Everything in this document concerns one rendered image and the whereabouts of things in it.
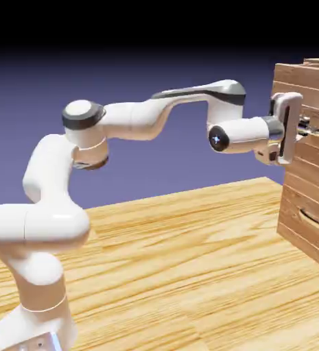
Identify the wood drawer front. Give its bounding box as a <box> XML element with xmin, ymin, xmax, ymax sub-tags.
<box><xmin>270</xmin><ymin>62</ymin><xmax>319</xmax><ymax>206</ymax></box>
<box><xmin>276</xmin><ymin>182</ymin><xmax>319</xmax><ymax>275</ymax></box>

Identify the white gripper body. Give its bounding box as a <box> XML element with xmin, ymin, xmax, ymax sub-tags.
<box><xmin>270</xmin><ymin>91</ymin><xmax>304</xmax><ymax>165</ymax></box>

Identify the light wood cabinet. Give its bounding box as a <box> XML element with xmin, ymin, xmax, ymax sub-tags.
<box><xmin>270</xmin><ymin>56</ymin><xmax>319</xmax><ymax>275</ymax></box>

